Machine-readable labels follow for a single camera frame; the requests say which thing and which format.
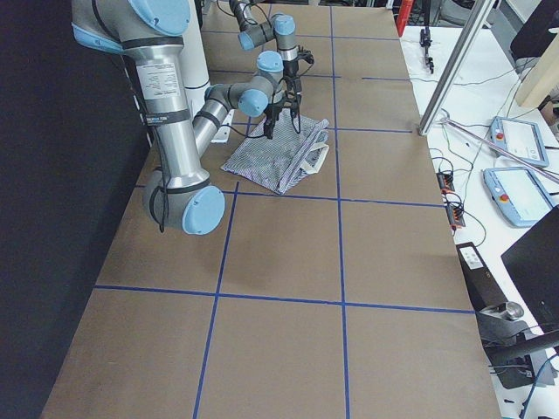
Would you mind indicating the black box with label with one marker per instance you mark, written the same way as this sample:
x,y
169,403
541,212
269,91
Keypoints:
x,y
482,287

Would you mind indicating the blue teach pendant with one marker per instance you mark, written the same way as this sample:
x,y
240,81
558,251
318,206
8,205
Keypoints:
x,y
520,138
518,194

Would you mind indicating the far blue teach pendant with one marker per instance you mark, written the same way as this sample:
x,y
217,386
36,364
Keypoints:
x,y
520,138

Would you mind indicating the aluminium frame post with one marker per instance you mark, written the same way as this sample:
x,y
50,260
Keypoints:
x,y
468,35

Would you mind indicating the black clamp stand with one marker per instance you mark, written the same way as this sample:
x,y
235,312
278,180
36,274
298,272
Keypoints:
x,y
425,43

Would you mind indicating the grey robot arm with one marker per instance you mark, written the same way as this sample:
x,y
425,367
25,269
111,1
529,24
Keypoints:
x,y
282,29
180,107

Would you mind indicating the near blue teach pendant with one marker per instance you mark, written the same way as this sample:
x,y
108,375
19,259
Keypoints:
x,y
518,194

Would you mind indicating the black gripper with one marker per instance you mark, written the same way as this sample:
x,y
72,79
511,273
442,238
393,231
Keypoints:
x,y
292,71
276,107

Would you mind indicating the orange black connector block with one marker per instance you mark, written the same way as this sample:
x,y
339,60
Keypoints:
x,y
445,182

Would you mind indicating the navy white striped polo shirt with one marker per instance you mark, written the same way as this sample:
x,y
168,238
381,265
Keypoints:
x,y
297,149

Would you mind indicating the black monitor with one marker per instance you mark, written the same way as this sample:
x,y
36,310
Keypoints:
x,y
532,264

